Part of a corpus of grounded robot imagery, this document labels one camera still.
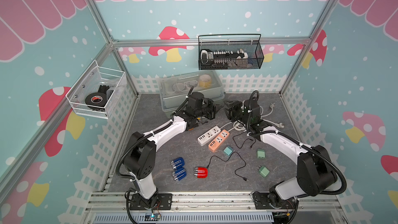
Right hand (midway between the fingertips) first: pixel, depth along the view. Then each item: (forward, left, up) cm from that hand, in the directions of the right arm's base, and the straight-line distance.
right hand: (222, 102), depth 82 cm
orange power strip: (-11, +1, -22) cm, 25 cm away
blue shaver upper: (-24, +24, -22) cm, 41 cm away
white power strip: (-8, +9, -23) cm, 26 cm away
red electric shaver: (-29, +12, -22) cm, 39 cm away
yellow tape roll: (+27, +9, -8) cm, 29 cm away
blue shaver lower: (-30, +23, -22) cm, 44 cm away
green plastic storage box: (+18, +30, -8) cm, 36 cm away
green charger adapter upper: (-19, -22, -24) cm, 38 cm away
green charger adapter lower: (-28, -21, -24) cm, 43 cm away
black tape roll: (-6, +59, +11) cm, 60 cm away
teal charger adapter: (-17, -4, -24) cm, 29 cm away
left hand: (-2, -1, 0) cm, 2 cm away
